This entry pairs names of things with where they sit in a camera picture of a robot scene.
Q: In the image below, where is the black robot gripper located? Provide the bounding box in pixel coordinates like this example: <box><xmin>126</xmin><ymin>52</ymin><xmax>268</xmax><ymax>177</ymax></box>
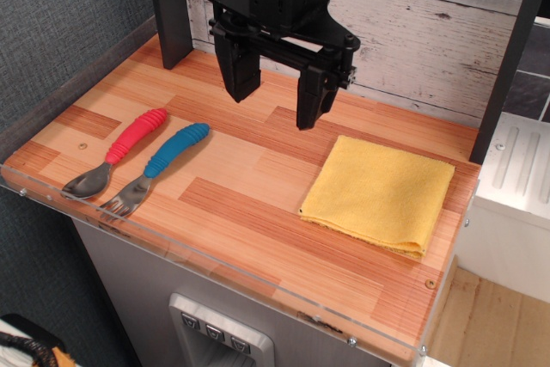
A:
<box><xmin>209</xmin><ymin>0</ymin><xmax>358</xmax><ymax>131</ymax></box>

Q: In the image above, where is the blue handled metal fork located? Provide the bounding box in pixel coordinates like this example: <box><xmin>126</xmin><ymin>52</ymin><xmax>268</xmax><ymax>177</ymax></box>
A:
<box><xmin>101</xmin><ymin>123</ymin><xmax>211</xmax><ymax>222</ymax></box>

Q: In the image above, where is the yellow folded cloth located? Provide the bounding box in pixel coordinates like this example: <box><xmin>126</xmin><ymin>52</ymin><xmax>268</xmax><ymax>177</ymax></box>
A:
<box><xmin>299</xmin><ymin>136</ymin><xmax>455</xmax><ymax>258</ymax></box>

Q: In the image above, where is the clear acrylic table edge guard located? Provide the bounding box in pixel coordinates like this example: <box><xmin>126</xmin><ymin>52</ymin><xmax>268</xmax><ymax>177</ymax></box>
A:
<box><xmin>2</xmin><ymin>163</ymin><xmax>480</xmax><ymax>366</ymax></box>

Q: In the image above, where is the grey cabinet with dispenser panel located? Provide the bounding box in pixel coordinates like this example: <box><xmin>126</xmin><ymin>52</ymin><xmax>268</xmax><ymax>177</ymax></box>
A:
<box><xmin>75</xmin><ymin>221</ymin><xmax>387</xmax><ymax>366</ymax></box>

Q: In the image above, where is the white toy sink unit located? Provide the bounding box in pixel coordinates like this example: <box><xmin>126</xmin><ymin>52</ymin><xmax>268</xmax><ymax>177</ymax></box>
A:
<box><xmin>454</xmin><ymin>16</ymin><xmax>550</xmax><ymax>304</ymax></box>

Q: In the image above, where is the dark grey left post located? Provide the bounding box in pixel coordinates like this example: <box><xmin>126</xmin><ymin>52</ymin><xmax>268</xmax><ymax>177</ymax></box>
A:
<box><xmin>152</xmin><ymin>0</ymin><xmax>193</xmax><ymax>70</ymax></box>

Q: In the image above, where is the dark grey post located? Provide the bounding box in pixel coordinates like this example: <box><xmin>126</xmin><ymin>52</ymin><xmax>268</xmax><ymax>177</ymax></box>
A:
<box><xmin>152</xmin><ymin>0</ymin><xmax>193</xmax><ymax>70</ymax></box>
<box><xmin>469</xmin><ymin>0</ymin><xmax>542</xmax><ymax>165</ymax></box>

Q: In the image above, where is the red handled metal spoon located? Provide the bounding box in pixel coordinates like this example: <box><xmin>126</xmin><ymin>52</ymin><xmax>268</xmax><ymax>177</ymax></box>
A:
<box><xmin>62</xmin><ymin>108</ymin><xmax>168</xmax><ymax>199</ymax></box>

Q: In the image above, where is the dark grey right post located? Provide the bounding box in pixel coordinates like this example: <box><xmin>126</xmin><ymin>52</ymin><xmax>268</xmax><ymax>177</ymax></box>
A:
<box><xmin>469</xmin><ymin>0</ymin><xmax>542</xmax><ymax>165</ymax></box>

